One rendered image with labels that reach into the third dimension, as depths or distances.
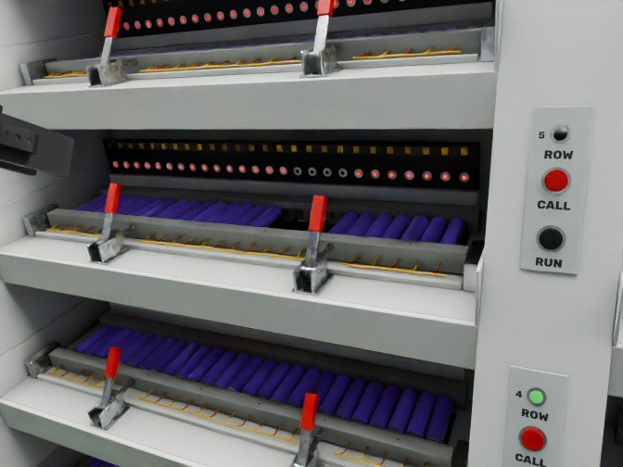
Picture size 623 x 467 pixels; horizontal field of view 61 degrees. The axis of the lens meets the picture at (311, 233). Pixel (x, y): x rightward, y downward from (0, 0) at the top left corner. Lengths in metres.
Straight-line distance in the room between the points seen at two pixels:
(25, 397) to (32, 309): 0.12
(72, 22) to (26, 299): 0.40
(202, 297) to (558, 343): 0.33
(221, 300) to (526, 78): 0.34
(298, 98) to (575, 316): 0.29
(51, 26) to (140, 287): 0.41
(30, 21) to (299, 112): 0.46
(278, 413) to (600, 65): 0.45
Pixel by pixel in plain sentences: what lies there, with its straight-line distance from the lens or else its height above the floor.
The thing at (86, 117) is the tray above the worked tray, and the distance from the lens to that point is 0.67.
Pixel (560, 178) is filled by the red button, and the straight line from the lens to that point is 0.43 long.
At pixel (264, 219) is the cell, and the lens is 0.63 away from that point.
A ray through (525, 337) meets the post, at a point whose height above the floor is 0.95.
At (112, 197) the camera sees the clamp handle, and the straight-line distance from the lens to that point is 0.66.
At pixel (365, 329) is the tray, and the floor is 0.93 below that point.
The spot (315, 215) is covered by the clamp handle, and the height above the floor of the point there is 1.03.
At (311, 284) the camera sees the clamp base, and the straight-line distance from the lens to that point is 0.49.
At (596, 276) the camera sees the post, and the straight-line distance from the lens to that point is 0.44.
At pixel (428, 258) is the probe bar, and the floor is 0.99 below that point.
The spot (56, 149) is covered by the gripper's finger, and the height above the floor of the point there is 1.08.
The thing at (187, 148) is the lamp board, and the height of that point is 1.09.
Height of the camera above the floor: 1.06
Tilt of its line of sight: 6 degrees down
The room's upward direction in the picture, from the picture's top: 2 degrees clockwise
